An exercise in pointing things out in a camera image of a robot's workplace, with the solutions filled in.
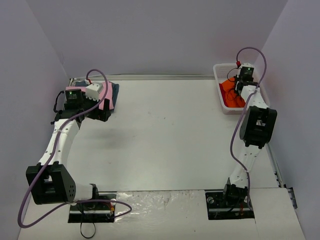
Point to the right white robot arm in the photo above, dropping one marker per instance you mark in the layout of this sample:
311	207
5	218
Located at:
253	131

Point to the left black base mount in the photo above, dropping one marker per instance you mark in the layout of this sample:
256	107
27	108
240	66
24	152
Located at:
97	212

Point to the orange t shirt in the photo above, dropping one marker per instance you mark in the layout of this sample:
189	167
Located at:
229	96

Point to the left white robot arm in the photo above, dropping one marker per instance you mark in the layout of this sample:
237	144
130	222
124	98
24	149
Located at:
50	180

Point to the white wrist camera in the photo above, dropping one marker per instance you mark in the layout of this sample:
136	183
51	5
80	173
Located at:
92	91
242	65

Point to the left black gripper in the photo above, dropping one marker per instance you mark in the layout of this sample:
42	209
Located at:
104	113

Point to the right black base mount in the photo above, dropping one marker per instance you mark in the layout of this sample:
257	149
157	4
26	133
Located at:
219	209

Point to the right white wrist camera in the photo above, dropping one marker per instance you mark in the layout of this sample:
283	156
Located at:
242	65

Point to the dark blue folded t shirt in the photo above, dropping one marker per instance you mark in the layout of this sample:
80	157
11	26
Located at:
112	94

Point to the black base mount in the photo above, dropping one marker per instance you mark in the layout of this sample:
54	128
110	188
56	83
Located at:
97	212
219	209

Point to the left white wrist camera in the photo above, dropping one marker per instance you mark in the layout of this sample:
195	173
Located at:
92	91

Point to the white plastic basket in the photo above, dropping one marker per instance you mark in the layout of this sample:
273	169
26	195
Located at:
223	72

